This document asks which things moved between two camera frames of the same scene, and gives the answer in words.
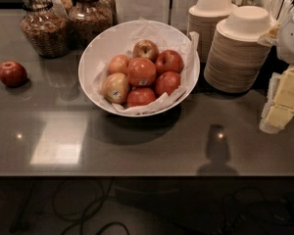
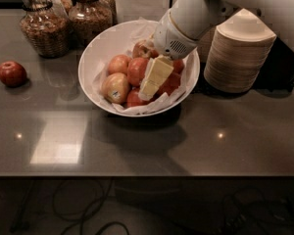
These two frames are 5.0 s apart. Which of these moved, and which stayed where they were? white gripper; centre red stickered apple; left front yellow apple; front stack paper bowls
Moved: white gripper
Stayed: centre red stickered apple; left front yellow apple; front stack paper bowls
